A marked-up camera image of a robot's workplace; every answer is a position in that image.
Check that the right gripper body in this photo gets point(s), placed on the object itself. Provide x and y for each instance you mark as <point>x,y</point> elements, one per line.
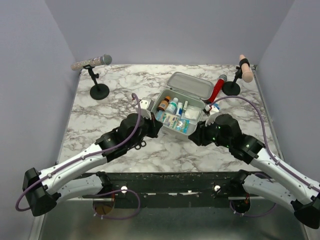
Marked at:
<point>207,134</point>

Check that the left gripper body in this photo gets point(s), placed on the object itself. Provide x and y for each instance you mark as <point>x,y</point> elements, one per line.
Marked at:
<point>148,129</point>

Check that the amber medicine bottle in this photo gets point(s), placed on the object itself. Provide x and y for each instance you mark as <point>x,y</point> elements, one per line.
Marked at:
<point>164,104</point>

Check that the white green medicine bottle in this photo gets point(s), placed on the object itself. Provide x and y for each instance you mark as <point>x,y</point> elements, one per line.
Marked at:
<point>172,106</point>

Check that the cotton swab bag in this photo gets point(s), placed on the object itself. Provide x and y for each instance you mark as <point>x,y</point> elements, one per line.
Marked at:
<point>182,125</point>

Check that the grey medicine kit case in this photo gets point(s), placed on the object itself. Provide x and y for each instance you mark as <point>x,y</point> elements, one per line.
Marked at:
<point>186,88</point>

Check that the white gauze pad pack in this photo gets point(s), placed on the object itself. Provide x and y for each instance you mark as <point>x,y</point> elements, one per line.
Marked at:
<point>192,112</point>

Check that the green medicine box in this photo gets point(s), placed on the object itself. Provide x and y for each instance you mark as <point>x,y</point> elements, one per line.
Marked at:
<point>185,105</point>

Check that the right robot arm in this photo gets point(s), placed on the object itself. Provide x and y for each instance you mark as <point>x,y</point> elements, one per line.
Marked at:
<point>287,187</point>

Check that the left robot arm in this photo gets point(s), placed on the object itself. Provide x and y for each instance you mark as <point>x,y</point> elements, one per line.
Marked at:
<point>45,188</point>

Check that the right black mic stand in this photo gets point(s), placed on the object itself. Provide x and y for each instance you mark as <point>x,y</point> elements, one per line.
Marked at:
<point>231,88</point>

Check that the black mic stand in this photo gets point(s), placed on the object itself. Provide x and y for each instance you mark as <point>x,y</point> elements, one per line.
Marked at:
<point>98,91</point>
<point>231,88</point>

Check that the red toy microphone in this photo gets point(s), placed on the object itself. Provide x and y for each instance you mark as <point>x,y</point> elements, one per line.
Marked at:
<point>217,87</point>

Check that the beige wooden microphone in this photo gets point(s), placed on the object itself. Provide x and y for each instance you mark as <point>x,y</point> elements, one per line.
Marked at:
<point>247,74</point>

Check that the left black mic stand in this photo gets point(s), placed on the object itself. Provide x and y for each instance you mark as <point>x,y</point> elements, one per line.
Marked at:
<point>98,91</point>

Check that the glitter microphone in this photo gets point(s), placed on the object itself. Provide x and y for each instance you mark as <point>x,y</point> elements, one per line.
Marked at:
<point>93,62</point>

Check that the black handled scissors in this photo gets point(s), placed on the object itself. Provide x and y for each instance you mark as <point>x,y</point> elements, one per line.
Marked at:
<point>140,145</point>

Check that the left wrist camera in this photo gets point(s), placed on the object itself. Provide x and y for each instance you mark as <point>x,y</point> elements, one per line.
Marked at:
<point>146,105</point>

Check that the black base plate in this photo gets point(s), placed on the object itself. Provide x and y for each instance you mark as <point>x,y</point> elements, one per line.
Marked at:
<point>177,189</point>

